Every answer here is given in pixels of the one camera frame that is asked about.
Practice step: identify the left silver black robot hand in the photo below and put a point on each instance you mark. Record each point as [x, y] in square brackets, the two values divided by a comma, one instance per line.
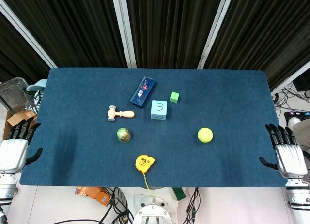
[13, 155]

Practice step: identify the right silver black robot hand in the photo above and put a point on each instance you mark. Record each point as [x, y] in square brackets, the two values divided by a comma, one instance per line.
[290, 159]

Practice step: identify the yellow tennis ball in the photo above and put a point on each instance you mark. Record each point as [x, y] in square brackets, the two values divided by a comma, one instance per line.
[205, 135]

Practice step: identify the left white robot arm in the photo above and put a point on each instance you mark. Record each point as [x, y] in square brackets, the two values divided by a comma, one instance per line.
[7, 187]

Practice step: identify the green gold foil ball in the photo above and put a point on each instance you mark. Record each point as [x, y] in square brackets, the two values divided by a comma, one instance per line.
[123, 135]

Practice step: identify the beige trouser leg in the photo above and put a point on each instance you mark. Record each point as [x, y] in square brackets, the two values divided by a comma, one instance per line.
[302, 134]

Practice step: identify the white shoe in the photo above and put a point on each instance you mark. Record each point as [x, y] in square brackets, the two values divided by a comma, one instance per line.
[294, 122]

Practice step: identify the brown cardboard box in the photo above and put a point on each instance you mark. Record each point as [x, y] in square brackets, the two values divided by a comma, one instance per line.
[19, 117]

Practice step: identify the striped green white cloth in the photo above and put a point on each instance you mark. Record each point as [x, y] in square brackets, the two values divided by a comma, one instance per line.
[36, 101]

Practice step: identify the clear plastic bin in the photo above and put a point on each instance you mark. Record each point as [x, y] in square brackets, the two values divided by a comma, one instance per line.
[12, 91]

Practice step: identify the blue felt table mat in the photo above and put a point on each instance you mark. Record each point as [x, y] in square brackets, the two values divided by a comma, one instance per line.
[77, 141]

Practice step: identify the pale teal cap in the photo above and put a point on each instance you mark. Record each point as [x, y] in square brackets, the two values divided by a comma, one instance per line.
[36, 87]

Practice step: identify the orange device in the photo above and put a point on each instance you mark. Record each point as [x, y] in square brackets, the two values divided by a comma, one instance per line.
[95, 196]

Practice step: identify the black pleated curtain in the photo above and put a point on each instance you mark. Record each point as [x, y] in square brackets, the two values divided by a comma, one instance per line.
[261, 28]
[169, 28]
[72, 28]
[19, 62]

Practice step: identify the wooden toy hammer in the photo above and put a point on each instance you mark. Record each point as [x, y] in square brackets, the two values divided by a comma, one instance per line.
[121, 114]

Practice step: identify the dark green block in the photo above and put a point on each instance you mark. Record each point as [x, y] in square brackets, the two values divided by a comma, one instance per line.
[179, 193]

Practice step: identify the yellow tape measure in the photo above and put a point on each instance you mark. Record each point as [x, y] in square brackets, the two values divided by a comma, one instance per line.
[143, 163]

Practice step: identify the small green cube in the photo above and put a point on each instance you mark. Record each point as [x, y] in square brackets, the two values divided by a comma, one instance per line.
[174, 97]

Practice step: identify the light blue numbered cube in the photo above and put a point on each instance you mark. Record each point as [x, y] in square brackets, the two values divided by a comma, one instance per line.
[158, 109]

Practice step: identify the dark blue printed box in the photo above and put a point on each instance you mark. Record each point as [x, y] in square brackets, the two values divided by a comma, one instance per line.
[142, 92]

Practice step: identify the white robot torso base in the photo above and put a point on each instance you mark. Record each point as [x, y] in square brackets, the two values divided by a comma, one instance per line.
[152, 215]

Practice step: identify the white metal frame post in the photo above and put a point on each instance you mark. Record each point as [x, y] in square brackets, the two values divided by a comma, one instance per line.
[26, 36]
[123, 30]
[213, 30]

